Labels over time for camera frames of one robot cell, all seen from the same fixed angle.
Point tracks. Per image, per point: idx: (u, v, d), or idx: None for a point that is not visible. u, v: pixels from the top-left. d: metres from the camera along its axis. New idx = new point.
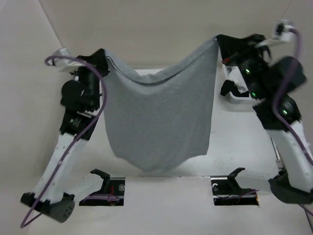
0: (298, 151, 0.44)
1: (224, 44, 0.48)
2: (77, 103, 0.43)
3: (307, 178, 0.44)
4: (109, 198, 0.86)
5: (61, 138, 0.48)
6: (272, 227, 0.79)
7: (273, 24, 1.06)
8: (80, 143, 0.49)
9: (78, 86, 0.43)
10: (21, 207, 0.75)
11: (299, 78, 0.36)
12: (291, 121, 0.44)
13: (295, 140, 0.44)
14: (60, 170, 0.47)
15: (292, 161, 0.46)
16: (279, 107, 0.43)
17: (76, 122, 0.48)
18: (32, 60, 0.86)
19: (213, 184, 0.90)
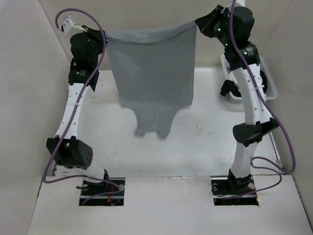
0: (251, 87, 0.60)
1: (199, 22, 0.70)
2: (84, 48, 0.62)
3: (255, 111, 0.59)
4: (109, 198, 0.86)
5: (72, 87, 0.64)
6: (272, 227, 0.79)
7: (273, 24, 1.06)
8: (89, 91, 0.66)
9: (85, 36, 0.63)
10: (21, 207, 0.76)
11: (247, 20, 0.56)
12: (250, 62, 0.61)
13: (250, 78, 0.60)
14: (78, 110, 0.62)
15: (248, 95, 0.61)
16: (241, 50, 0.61)
17: (82, 73, 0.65)
18: (32, 60, 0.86)
19: (213, 184, 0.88)
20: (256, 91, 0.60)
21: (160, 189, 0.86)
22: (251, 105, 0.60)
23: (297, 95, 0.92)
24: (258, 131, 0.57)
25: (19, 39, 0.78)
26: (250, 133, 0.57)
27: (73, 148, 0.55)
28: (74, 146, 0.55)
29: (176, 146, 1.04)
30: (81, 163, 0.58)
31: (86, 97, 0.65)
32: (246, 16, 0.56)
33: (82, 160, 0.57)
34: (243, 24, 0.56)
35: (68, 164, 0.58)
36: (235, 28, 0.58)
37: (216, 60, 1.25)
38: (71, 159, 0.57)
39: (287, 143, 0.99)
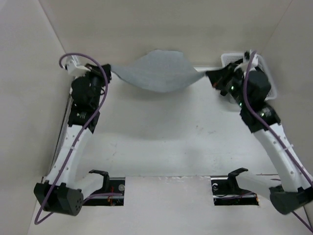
0: (279, 148, 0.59)
1: (212, 76, 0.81)
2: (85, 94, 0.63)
3: (291, 176, 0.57)
4: (109, 198, 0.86)
5: (71, 129, 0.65)
6: (272, 227, 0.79)
7: (273, 24, 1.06)
8: (87, 133, 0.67)
9: (87, 81, 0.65)
10: (21, 207, 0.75)
11: (262, 87, 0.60)
12: (270, 123, 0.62)
13: (275, 138, 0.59)
14: (72, 155, 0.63)
15: (279, 158, 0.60)
16: (258, 112, 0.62)
17: (82, 115, 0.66)
18: (33, 61, 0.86)
19: (213, 184, 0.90)
20: (286, 152, 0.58)
21: (160, 189, 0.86)
22: (285, 169, 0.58)
23: (297, 96, 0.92)
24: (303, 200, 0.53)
25: (19, 40, 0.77)
26: (293, 204, 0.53)
27: (62, 197, 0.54)
28: (63, 194, 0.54)
29: (176, 146, 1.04)
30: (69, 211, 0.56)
31: (83, 138, 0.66)
32: (259, 82, 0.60)
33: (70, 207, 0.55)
34: (257, 90, 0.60)
35: (55, 211, 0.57)
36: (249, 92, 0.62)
37: (216, 59, 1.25)
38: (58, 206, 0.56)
39: None
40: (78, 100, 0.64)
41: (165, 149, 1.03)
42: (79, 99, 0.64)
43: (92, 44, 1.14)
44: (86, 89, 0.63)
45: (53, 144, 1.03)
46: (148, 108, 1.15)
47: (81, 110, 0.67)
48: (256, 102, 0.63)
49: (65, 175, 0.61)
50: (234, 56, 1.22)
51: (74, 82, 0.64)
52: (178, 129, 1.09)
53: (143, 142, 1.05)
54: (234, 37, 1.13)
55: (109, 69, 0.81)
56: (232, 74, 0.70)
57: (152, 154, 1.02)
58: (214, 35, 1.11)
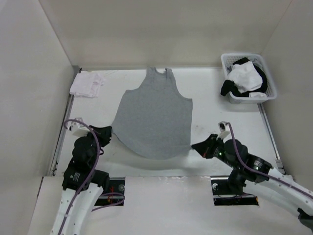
0: (286, 187, 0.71)
1: (199, 147, 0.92)
2: (83, 154, 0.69)
3: (307, 203, 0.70)
4: (109, 198, 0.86)
5: (65, 194, 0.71)
6: (273, 227, 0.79)
7: (273, 24, 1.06)
8: (80, 195, 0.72)
9: (89, 141, 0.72)
10: (21, 208, 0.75)
11: (244, 149, 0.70)
12: (267, 171, 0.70)
13: (279, 182, 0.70)
14: (66, 221, 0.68)
15: (290, 195, 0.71)
16: (253, 167, 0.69)
17: (76, 176, 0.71)
18: (32, 60, 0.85)
19: (213, 184, 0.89)
20: (292, 187, 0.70)
21: (160, 189, 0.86)
22: (300, 200, 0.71)
23: (297, 96, 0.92)
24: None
25: (19, 40, 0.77)
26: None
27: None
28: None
29: (176, 146, 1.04)
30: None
31: (77, 203, 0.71)
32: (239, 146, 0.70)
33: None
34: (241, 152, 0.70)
35: None
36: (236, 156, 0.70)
37: (216, 60, 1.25)
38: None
39: (287, 143, 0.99)
40: (77, 158, 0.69)
41: (165, 150, 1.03)
42: (78, 157, 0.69)
43: (92, 44, 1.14)
44: (88, 149, 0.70)
45: (53, 144, 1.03)
46: (148, 108, 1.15)
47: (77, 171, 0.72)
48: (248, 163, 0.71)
49: None
50: (234, 56, 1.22)
51: (75, 142, 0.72)
52: (178, 129, 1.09)
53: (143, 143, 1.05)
54: (234, 37, 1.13)
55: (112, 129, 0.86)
56: (215, 143, 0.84)
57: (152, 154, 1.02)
58: (214, 35, 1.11)
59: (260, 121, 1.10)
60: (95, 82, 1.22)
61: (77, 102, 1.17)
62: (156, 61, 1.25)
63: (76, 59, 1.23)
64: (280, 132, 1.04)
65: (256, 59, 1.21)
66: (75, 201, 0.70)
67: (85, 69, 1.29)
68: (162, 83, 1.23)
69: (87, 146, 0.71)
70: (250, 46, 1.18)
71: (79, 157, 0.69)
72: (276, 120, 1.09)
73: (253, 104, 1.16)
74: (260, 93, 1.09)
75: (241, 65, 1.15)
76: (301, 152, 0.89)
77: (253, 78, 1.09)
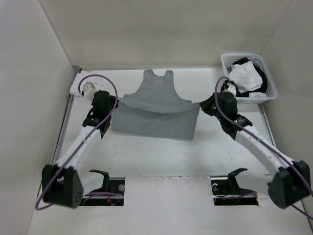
0: (254, 140, 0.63)
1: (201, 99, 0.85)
2: (102, 101, 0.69)
3: (270, 160, 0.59)
4: (109, 198, 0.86)
5: (84, 129, 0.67)
6: (273, 227, 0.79)
7: (273, 24, 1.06)
8: (97, 135, 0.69)
9: (106, 93, 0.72)
10: (21, 207, 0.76)
11: (230, 102, 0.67)
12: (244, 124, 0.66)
13: (250, 135, 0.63)
14: (82, 147, 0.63)
15: (257, 151, 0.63)
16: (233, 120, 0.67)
17: (95, 121, 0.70)
18: (32, 60, 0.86)
19: (213, 184, 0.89)
20: (260, 141, 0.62)
21: (160, 189, 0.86)
22: (265, 157, 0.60)
23: (297, 96, 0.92)
24: (286, 176, 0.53)
25: (18, 40, 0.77)
26: (287, 186, 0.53)
27: (68, 179, 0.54)
28: (68, 182, 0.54)
29: (176, 146, 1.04)
30: (69, 204, 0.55)
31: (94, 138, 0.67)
32: (228, 96, 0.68)
33: (69, 194, 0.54)
34: (227, 103, 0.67)
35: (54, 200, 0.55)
36: (224, 106, 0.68)
37: (216, 60, 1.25)
38: (63, 203, 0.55)
39: (287, 143, 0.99)
40: (96, 105, 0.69)
41: (165, 149, 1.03)
42: (97, 104, 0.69)
43: (91, 44, 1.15)
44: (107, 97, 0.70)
45: (53, 144, 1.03)
46: None
47: (95, 116, 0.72)
48: (231, 115, 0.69)
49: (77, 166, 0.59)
50: (234, 56, 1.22)
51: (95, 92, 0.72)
52: None
53: (142, 143, 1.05)
54: (234, 38, 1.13)
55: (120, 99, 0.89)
56: None
57: (152, 154, 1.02)
58: (214, 35, 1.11)
59: (260, 121, 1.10)
60: (95, 82, 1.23)
61: (77, 102, 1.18)
62: (156, 61, 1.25)
63: (76, 59, 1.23)
64: (280, 132, 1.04)
65: (256, 59, 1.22)
66: (93, 133, 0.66)
67: (85, 70, 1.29)
68: (160, 85, 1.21)
69: (105, 95, 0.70)
70: (250, 47, 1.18)
71: (97, 106, 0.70)
72: (276, 120, 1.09)
73: (253, 104, 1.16)
74: (260, 93, 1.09)
75: (241, 65, 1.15)
76: (301, 152, 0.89)
77: (253, 78, 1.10)
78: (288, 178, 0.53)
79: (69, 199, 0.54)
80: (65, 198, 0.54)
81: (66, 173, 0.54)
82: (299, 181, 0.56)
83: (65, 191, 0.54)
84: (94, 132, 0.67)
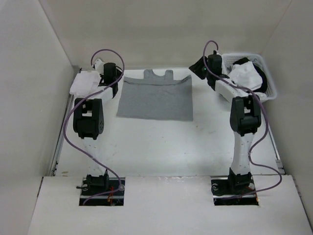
0: (225, 84, 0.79)
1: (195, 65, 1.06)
2: (111, 69, 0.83)
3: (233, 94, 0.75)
4: (109, 198, 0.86)
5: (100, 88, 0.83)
6: (273, 227, 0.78)
7: (273, 24, 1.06)
8: (109, 93, 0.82)
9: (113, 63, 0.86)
10: (22, 208, 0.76)
11: (216, 61, 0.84)
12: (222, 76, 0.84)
13: (224, 82, 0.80)
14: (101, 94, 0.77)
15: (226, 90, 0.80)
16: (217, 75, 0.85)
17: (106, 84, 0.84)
18: (33, 60, 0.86)
19: (213, 184, 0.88)
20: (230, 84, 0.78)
21: (160, 189, 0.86)
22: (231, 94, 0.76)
23: (297, 95, 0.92)
24: (239, 100, 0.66)
25: (18, 39, 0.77)
26: (239, 109, 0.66)
27: (95, 104, 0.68)
28: (95, 109, 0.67)
29: (175, 145, 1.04)
30: (95, 128, 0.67)
31: (107, 94, 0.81)
32: (215, 56, 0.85)
33: (96, 118, 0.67)
34: (213, 60, 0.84)
35: (82, 129, 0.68)
36: (210, 64, 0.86)
37: None
38: (91, 128, 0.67)
39: (287, 143, 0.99)
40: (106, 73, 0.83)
41: (165, 149, 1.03)
42: (107, 72, 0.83)
43: (92, 44, 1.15)
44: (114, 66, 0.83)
45: (53, 144, 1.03)
46: (148, 108, 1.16)
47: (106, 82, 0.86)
48: (216, 71, 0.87)
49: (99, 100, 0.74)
50: (234, 56, 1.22)
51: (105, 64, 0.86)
52: (177, 129, 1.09)
53: (142, 143, 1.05)
54: (234, 37, 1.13)
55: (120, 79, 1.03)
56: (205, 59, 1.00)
57: (152, 153, 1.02)
58: (214, 35, 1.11)
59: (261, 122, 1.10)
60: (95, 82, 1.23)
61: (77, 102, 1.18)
62: (156, 61, 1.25)
63: (77, 59, 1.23)
64: (281, 132, 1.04)
65: (256, 59, 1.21)
66: (108, 89, 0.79)
67: (85, 70, 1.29)
68: (163, 88, 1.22)
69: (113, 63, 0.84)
70: (250, 46, 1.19)
71: (106, 73, 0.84)
72: (276, 120, 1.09)
73: None
74: (260, 93, 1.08)
75: (241, 65, 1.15)
76: (301, 152, 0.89)
77: (253, 77, 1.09)
78: (239, 103, 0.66)
79: (97, 122, 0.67)
80: (93, 122, 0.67)
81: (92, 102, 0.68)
82: (254, 110, 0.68)
83: (93, 115, 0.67)
84: (108, 89, 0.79)
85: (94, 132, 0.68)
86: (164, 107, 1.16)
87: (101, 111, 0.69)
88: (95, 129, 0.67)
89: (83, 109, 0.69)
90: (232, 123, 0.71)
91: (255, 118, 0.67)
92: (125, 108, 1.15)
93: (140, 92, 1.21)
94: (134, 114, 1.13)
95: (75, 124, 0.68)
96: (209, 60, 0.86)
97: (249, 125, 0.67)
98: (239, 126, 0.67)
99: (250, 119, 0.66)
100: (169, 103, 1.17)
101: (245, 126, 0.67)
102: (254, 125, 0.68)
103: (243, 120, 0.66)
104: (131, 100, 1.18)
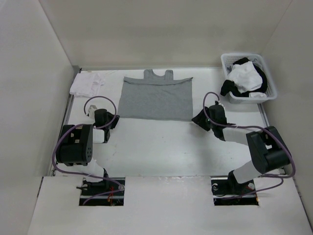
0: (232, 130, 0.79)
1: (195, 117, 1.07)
2: (103, 113, 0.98)
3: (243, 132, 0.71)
4: (109, 198, 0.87)
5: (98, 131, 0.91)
6: (272, 227, 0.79)
7: (273, 24, 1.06)
8: (102, 135, 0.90)
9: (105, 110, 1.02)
10: (21, 208, 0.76)
11: (219, 110, 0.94)
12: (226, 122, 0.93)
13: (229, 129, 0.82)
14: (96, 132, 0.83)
15: (235, 136, 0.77)
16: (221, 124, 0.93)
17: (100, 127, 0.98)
18: (32, 60, 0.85)
19: (213, 184, 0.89)
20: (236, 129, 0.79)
21: (160, 189, 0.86)
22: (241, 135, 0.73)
23: (297, 95, 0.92)
24: (255, 136, 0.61)
25: (17, 39, 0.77)
26: (258, 144, 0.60)
27: (85, 128, 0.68)
28: (85, 132, 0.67)
29: (175, 145, 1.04)
30: (82, 153, 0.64)
31: (100, 136, 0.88)
32: (216, 106, 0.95)
33: (85, 141, 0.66)
34: (215, 111, 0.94)
35: (66, 155, 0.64)
36: (214, 116, 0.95)
37: (216, 59, 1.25)
38: (77, 152, 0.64)
39: (287, 144, 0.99)
40: (98, 118, 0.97)
41: (165, 149, 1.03)
42: (99, 116, 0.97)
43: (91, 44, 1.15)
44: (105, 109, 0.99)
45: (53, 143, 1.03)
46: (148, 108, 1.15)
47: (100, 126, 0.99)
48: (220, 121, 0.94)
49: (97, 137, 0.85)
50: (234, 56, 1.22)
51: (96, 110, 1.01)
52: (177, 129, 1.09)
53: (142, 143, 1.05)
54: (234, 37, 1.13)
55: (113, 126, 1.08)
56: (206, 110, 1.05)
57: (151, 153, 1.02)
58: (214, 35, 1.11)
59: (260, 122, 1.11)
60: (95, 82, 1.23)
61: (77, 102, 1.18)
62: (156, 61, 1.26)
63: (77, 59, 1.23)
64: (281, 132, 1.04)
65: (256, 59, 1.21)
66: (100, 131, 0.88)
67: (85, 69, 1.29)
68: (163, 87, 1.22)
69: (104, 110, 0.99)
70: (250, 46, 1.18)
71: (99, 117, 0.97)
72: (276, 120, 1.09)
73: (252, 104, 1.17)
74: (260, 93, 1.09)
75: (241, 65, 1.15)
76: (301, 152, 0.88)
77: (253, 78, 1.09)
78: (257, 137, 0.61)
79: (84, 145, 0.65)
80: (81, 145, 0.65)
81: (82, 125, 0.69)
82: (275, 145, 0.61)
83: (82, 138, 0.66)
84: (100, 131, 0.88)
85: (81, 156, 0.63)
86: (164, 107, 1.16)
87: (91, 138, 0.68)
88: (82, 151, 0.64)
89: (71, 137, 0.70)
90: (256, 165, 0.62)
91: (281, 153, 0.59)
92: (125, 108, 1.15)
93: (140, 92, 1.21)
94: (133, 114, 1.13)
95: (60, 152, 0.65)
96: (212, 111, 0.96)
97: (278, 161, 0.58)
98: (266, 165, 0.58)
99: (277, 154, 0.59)
100: (169, 104, 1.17)
101: (273, 164, 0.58)
102: (283, 162, 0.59)
103: (268, 156, 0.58)
104: (130, 100, 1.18)
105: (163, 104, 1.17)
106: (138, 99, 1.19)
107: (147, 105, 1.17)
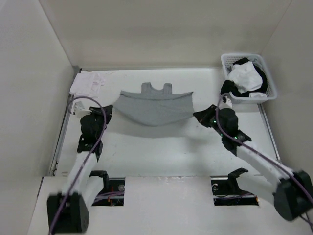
0: (253, 154, 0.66)
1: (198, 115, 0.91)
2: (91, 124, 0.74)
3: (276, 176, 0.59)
4: (109, 198, 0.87)
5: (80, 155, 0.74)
6: (271, 227, 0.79)
7: (274, 24, 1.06)
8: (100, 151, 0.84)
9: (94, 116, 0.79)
10: (21, 209, 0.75)
11: (232, 120, 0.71)
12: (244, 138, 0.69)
13: (248, 149, 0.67)
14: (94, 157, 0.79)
15: (257, 164, 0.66)
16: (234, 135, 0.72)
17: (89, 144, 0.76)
18: (32, 61, 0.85)
19: (213, 184, 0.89)
20: (259, 155, 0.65)
21: (160, 189, 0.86)
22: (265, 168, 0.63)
23: (297, 95, 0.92)
24: (288, 187, 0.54)
25: (17, 40, 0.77)
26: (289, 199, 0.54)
27: (74, 203, 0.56)
28: (76, 204, 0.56)
29: (175, 145, 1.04)
30: (78, 228, 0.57)
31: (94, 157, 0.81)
32: (230, 114, 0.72)
33: (78, 221, 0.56)
34: (228, 120, 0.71)
35: (62, 224, 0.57)
36: (225, 124, 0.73)
37: (216, 59, 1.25)
38: (72, 222, 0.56)
39: (287, 144, 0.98)
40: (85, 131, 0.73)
41: (165, 149, 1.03)
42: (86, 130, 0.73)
43: (91, 44, 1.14)
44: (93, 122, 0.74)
45: (53, 143, 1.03)
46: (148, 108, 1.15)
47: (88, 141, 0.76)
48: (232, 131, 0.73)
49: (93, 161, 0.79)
50: (234, 56, 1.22)
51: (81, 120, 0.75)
52: (177, 129, 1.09)
53: (141, 143, 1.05)
54: (234, 37, 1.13)
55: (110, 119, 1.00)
56: None
57: (151, 153, 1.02)
58: (214, 35, 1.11)
59: (260, 122, 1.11)
60: (95, 82, 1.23)
61: (77, 102, 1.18)
62: (156, 61, 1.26)
63: (77, 59, 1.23)
64: (281, 132, 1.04)
65: (256, 60, 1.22)
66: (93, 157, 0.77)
67: (85, 70, 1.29)
68: (163, 87, 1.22)
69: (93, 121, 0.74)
70: (250, 47, 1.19)
71: (86, 130, 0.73)
72: (276, 120, 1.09)
73: (252, 104, 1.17)
74: (260, 93, 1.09)
75: (241, 65, 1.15)
76: (301, 152, 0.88)
77: (253, 78, 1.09)
78: (289, 189, 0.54)
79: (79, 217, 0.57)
80: (74, 217, 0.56)
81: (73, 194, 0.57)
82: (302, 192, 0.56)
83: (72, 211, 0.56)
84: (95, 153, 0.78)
85: (76, 227, 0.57)
86: (164, 107, 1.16)
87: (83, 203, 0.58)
88: (77, 226, 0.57)
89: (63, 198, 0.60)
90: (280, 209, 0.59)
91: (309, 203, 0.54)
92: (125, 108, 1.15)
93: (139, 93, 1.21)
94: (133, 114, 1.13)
95: (62, 223, 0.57)
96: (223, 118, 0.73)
97: (303, 210, 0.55)
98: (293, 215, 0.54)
99: (303, 204, 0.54)
100: (169, 104, 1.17)
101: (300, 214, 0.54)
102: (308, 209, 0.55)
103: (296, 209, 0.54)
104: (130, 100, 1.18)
105: (163, 104, 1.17)
106: (138, 98, 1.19)
107: (147, 105, 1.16)
